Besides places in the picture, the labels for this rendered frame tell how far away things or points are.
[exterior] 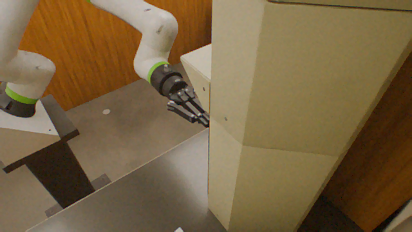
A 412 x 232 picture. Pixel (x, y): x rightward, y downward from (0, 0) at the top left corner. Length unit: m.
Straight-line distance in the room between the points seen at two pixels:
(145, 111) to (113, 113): 0.30
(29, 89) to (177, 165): 0.67
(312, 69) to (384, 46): 0.10
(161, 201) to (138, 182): 0.13
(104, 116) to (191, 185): 1.82
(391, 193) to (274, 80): 0.59
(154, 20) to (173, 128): 1.70
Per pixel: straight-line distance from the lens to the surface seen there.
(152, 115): 2.64
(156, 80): 0.86
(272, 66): 0.44
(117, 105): 2.83
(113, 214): 1.06
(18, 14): 1.14
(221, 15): 0.47
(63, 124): 1.41
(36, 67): 1.24
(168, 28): 0.89
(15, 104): 1.33
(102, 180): 2.29
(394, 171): 0.89
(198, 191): 1.05
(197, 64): 0.61
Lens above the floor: 1.87
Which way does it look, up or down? 47 degrees down
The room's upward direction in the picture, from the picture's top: straight up
